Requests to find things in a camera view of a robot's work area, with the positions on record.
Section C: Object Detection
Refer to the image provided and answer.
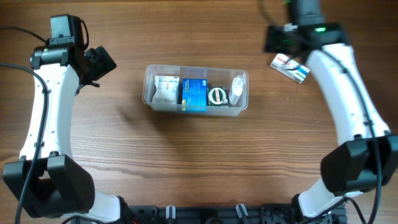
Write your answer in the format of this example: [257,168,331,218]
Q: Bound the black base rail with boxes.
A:
[127,203,348,224]

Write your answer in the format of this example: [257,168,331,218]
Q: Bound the clear plastic container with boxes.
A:
[142,64,249,116]

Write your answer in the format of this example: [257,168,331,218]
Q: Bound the small clear spray bottle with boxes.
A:
[229,75,246,105]

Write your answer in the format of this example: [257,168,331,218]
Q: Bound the white medicine box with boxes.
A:
[152,75,180,105]

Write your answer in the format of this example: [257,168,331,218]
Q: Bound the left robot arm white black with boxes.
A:
[3,14,131,223]

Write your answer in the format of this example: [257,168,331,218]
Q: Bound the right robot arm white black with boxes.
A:
[265,1,397,223]

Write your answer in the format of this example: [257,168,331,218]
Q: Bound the white Panadol box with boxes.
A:
[271,54,310,84]

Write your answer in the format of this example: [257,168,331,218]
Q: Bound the green balm tin box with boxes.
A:
[207,86,228,107]

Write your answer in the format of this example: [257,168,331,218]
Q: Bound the blue lozenge box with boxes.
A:
[182,78,208,112]

